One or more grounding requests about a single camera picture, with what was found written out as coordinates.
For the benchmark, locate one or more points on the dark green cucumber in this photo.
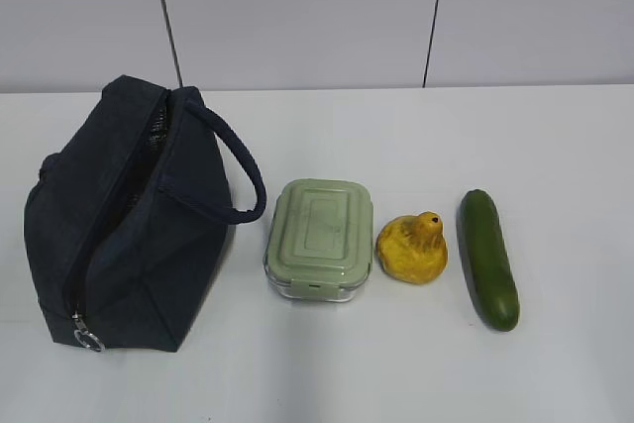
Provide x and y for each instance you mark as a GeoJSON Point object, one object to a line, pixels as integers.
{"type": "Point", "coordinates": [485, 262]}

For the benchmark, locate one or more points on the dark navy fabric lunch bag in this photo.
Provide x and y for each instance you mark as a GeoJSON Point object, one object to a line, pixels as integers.
{"type": "Point", "coordinates": [127, 224]}

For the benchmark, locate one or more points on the yellow pear shaped fruit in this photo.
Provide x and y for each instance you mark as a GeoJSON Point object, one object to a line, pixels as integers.
{"type": "Point", "coordinates": [412, 248]}

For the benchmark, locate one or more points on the green lidded glass food container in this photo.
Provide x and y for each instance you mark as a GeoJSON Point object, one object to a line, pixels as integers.
{"type": "Point", "coordinates": [320, 245]}

